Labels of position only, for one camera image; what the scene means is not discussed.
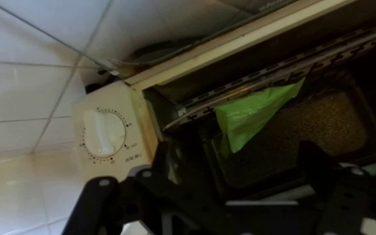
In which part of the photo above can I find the green cloth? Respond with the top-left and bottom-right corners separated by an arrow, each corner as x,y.
212,77 -> 306,154

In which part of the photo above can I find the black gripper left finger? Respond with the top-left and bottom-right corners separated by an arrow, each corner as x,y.
62,141 -> 224,235

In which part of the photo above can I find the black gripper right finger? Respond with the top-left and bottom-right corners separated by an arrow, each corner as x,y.
299,139 -> 376,235

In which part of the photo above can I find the white toaster oven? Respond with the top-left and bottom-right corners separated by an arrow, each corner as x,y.
71,0 -> 376,206

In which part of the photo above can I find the white oven dial knob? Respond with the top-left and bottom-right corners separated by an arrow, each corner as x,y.
82,108 -> 128,159

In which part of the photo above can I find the metal oven rack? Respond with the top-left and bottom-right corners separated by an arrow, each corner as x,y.
160,23 -> 376,131

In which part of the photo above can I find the dark oven tray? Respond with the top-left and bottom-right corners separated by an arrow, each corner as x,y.
205,83 -> 376,193

